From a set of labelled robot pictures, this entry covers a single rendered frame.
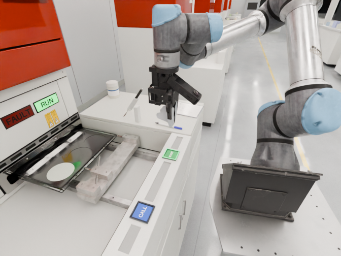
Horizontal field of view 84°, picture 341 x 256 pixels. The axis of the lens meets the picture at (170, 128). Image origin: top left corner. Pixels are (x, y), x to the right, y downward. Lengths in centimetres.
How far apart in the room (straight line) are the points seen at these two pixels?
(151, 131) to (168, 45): 49
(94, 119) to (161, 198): 63
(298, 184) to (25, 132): 101
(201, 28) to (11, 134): 77
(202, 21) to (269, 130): 41
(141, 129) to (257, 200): 58
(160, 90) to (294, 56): 42
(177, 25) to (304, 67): 38
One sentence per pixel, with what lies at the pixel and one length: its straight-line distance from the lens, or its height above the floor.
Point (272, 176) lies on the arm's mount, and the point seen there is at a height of 102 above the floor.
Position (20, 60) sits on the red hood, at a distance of 86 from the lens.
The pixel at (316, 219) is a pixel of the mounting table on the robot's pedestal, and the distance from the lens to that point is 91.
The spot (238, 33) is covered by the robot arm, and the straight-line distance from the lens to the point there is 78.
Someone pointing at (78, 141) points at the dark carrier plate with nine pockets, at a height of 90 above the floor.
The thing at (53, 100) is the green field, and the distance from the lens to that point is 101.
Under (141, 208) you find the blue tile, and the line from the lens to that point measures 60.
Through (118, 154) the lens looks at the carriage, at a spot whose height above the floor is 88.
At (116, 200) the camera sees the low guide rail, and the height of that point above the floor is 85.
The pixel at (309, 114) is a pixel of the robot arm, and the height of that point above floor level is 122.
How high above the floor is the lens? 146
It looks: 33 degrees down
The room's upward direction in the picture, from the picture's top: straight up
